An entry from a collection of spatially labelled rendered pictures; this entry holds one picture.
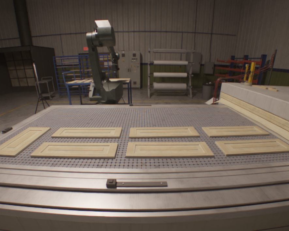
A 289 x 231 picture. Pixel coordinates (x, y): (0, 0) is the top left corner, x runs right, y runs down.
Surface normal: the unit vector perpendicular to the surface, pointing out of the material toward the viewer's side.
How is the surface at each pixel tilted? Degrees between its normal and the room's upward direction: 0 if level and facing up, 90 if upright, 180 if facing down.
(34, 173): 0
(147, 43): 90
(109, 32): 81
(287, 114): 90
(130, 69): 90
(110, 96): 90
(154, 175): 0
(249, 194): 0
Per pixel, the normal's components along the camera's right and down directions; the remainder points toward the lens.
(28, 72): 0.01, 0.36
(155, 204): 0.00, -0.93
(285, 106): -1.00, 0.00
